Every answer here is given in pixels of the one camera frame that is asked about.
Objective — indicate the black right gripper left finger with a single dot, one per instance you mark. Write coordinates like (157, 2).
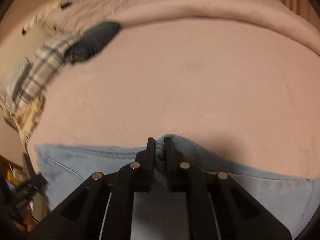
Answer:
(134, 177)

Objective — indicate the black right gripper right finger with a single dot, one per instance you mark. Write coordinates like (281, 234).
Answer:
(187, 178)

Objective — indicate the yellow patterned cloth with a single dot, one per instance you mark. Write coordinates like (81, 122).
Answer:
(28, 117)

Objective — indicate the plaid checkered cloth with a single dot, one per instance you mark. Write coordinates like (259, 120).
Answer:
(36, 72)

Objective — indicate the pink bed sheet mattress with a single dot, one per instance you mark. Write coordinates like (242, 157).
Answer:
(245, 92)

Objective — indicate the dark folded garment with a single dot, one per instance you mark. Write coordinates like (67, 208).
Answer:
(92, 42)

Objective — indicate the pink folded duvet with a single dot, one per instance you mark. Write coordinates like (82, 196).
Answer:
(270, 14)

